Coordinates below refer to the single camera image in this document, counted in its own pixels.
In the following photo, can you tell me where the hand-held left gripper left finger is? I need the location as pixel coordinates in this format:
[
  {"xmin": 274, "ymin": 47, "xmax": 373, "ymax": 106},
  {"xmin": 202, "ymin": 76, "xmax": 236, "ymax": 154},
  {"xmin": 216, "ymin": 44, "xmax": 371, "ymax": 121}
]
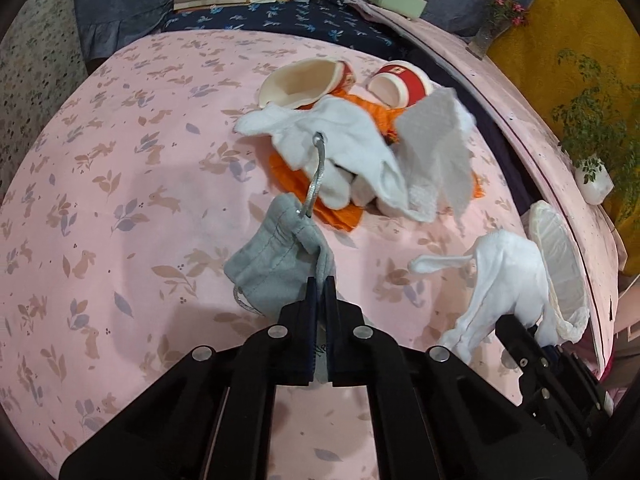
[{"xmin": 59, "ymin": 278, "xmax": 321, "ymax": 480}]

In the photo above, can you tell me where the white cloth glove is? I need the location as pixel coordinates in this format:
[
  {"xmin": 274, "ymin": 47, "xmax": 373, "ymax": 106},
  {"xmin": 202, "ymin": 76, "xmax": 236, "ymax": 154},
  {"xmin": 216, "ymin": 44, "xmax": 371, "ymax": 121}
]
[
  {"xmin": 315, "ymin": 162, "xmax": 401, "ymax": 216},
  {"xmin": 234, "ymin": 97, "xmax": 426, "ymax": 223},
  {"xmin": 409, "ymin": 230, "xmax": 561, "ymax": 365}
]

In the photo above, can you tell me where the pink rabbit print bedsheet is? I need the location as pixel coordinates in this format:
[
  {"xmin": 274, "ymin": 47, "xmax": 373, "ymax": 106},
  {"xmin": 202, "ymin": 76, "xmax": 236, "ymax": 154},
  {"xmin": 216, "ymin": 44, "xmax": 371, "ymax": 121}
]
[{"xmin": 0, "ymin": 29, "xmax": 546, "ymax": 480}]

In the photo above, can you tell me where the crushed red paper cup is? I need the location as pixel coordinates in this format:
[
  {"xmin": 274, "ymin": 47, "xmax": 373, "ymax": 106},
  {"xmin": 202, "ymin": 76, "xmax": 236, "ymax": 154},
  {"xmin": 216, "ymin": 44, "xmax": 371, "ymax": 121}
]
[{"xmin": 258, "ymin": 58, "xmax": 357, "ymax": 111}]

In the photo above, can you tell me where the blue denim cloth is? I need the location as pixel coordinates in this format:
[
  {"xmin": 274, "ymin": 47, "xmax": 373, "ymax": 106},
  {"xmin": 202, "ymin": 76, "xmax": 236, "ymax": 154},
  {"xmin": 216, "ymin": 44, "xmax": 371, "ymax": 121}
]
[{"xmin": 72, "ymin": 0, "xmax": 546, "ymax": 61}]

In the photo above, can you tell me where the orange cloth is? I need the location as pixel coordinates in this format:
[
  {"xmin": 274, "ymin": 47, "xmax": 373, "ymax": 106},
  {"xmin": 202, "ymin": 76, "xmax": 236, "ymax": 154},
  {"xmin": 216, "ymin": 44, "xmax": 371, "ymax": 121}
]
[{"xmin": 267, "ymin": 89, "xmax": 485, "ymax": 233}]

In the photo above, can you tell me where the glass vase with pink flowers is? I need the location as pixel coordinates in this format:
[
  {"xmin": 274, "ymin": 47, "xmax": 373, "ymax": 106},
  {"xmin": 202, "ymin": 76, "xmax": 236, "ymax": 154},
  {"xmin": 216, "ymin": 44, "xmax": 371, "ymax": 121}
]
[{"xmin": 467, "ymin": 0, "xmax": 528, "ymax": 58}]

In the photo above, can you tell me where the green plant in white pot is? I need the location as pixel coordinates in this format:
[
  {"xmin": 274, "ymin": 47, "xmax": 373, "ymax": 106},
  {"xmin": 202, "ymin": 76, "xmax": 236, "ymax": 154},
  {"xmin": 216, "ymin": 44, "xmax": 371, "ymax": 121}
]
[{"xmin": 552, "ymin": 50, "xmax": 633, "ymax": 206}]

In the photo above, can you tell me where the white paper towel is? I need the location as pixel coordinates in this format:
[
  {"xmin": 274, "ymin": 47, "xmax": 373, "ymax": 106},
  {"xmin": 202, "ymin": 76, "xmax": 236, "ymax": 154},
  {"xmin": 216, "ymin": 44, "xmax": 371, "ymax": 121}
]
[{"xmin": 394, "ymin": 87, "xmax": 477, "ymax": 223}]

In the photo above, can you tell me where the grey drawstring pouch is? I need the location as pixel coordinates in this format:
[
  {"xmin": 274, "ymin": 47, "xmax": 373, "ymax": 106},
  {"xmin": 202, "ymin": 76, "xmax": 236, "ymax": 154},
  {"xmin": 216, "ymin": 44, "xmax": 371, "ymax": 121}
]
[{"xmin": 222, "ymin": 131, "xmax": 337, "ymax": 319}]

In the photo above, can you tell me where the yellow cloth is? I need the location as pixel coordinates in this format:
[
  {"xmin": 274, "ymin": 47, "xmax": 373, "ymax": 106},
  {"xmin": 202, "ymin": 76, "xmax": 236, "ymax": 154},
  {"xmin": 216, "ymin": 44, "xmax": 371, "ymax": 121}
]
[{"xmin": 487, "ymin": 0, "xmax": 640, "ymax": 281}]

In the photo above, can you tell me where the pink board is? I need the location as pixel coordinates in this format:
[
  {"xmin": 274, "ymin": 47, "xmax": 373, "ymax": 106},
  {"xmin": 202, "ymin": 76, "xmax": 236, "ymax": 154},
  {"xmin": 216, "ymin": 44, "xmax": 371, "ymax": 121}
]
[{"xmin": 345, "ymin": 0, "xmax": 628, "ymax": 386}]

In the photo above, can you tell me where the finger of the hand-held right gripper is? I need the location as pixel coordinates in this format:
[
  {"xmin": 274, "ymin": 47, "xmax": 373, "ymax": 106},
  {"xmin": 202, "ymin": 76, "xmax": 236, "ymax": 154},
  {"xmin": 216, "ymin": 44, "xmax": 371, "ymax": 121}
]
[
  {"xmin": 494, "ymin": 314, "xmax": 552, "ymax": 408},
  {"xmin": 539, "ymin": 342, "xmax": 614, "ymax": 418}
]

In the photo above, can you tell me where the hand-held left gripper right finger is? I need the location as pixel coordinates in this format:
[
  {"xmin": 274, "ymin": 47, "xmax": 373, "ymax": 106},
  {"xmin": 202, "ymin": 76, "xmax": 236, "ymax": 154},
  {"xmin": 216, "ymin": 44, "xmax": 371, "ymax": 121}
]
[{"xmin": 322, "ymin": 276, "xmax": 589, "ymax": 480}]

